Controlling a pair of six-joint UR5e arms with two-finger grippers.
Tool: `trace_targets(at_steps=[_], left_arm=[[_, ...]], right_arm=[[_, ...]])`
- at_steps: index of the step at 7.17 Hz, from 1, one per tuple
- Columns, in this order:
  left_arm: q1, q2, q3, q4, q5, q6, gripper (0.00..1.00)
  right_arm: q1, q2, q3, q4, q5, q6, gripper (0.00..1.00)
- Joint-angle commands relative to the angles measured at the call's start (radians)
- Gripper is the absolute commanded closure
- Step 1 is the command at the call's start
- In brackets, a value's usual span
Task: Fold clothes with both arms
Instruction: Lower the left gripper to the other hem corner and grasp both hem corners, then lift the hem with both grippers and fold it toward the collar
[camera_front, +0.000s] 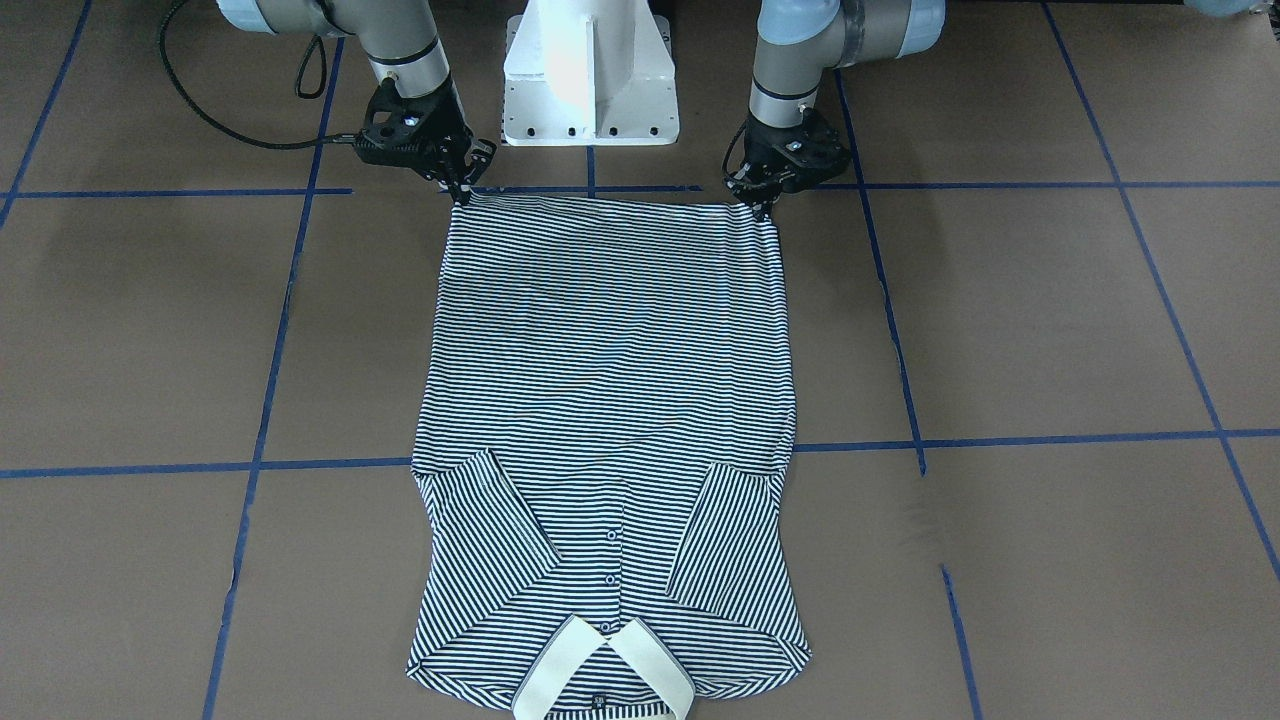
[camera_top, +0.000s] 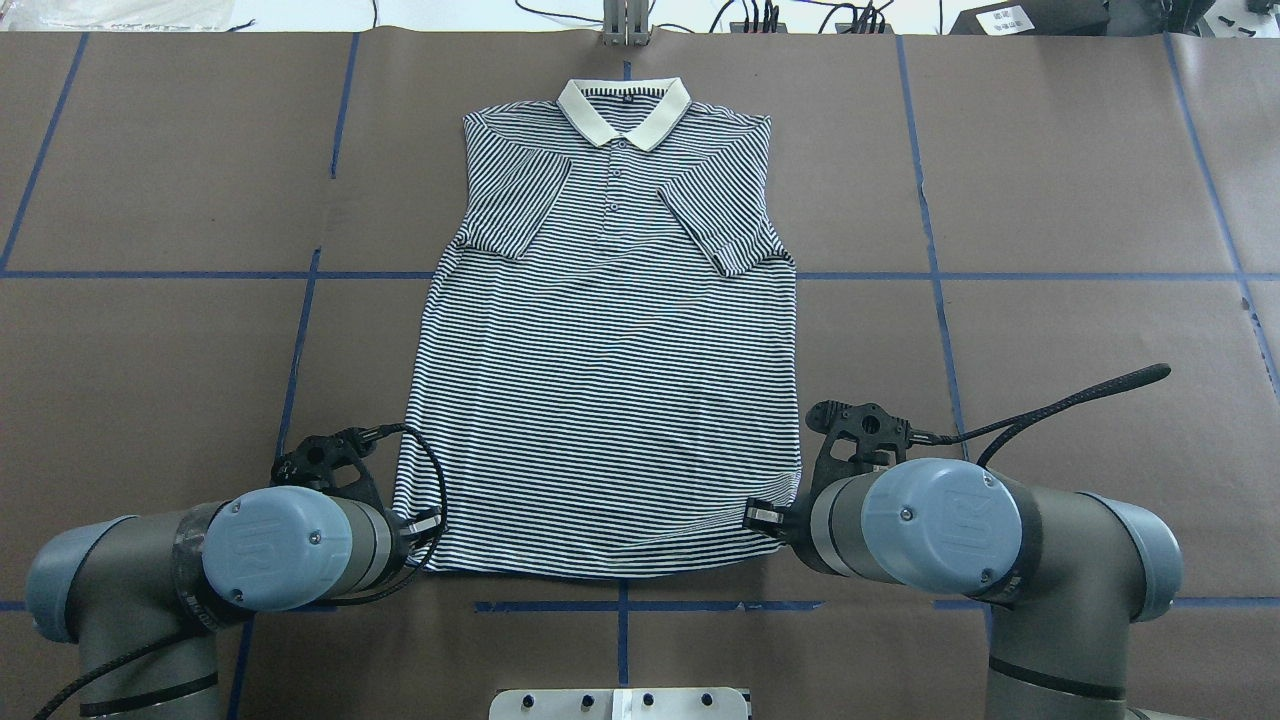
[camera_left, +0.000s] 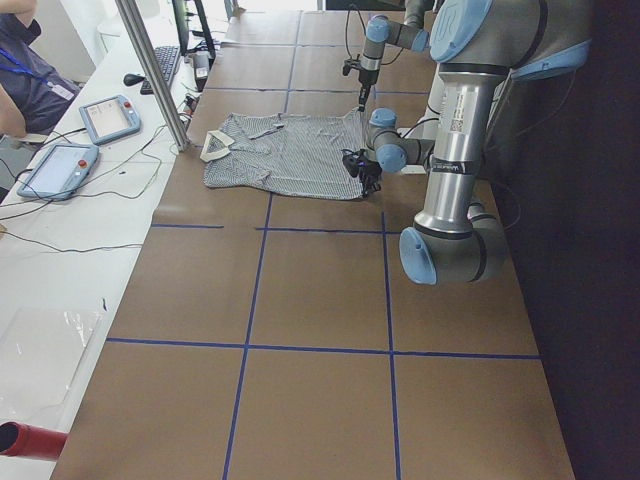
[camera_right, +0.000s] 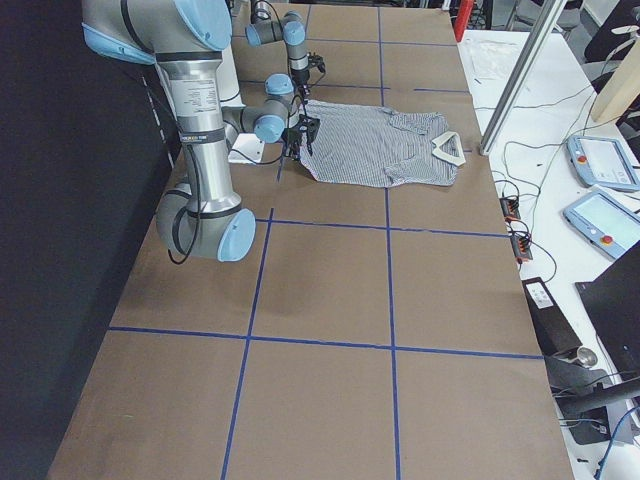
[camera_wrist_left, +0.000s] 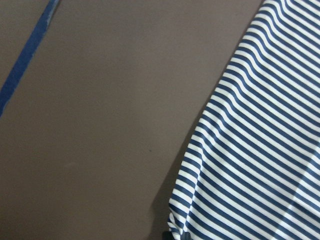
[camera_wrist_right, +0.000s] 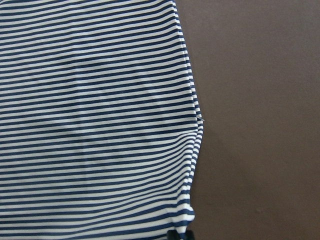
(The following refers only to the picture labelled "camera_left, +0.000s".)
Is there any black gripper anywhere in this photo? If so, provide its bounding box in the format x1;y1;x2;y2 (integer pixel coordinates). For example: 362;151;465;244
358;170;381;198
358;69;378;112

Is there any navy white striped polo shirt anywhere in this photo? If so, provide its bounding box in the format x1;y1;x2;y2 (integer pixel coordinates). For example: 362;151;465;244
200;109;363;200

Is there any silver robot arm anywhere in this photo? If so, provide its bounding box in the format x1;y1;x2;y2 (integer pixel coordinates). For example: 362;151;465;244
343;0;434;112
354;1;594;285

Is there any black monitor stand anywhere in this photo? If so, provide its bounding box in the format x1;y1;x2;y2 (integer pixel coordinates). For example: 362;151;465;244
171;0;216;61

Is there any black computer keyboard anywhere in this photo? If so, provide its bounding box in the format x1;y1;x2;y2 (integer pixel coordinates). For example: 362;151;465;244
154;46;181;88

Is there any black computer mouse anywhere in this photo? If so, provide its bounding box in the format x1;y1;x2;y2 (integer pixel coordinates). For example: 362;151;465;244
123;73;146;86

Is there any far blue teach pendant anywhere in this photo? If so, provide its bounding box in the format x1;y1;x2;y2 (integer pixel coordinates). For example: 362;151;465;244
79;95;141;146

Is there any blue teach pendant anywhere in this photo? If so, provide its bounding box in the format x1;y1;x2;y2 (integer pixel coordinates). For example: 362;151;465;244
79;95;141;146
17;143;99;201

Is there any near blue teach pendant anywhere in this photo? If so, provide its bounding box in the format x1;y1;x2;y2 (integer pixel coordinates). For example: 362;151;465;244
17;143;99;201

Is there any seated person dark shirt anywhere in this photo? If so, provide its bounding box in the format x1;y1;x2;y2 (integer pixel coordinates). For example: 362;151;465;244
1;1;80;138

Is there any clear plastic bag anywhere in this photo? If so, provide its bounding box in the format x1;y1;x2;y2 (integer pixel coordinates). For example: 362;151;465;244
1;308;103;428

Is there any red cylinder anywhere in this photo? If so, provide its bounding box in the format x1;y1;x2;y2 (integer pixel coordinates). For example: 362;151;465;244
1;422;67;461

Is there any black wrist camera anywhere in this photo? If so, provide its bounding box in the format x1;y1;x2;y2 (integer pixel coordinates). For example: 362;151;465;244
341;149;377;180
342;58;361;76

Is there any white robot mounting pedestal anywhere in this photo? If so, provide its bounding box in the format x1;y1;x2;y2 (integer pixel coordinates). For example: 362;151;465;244
396;65;444;173

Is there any aluminium frame post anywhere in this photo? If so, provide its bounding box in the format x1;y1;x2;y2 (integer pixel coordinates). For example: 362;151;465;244
115;0;190;152

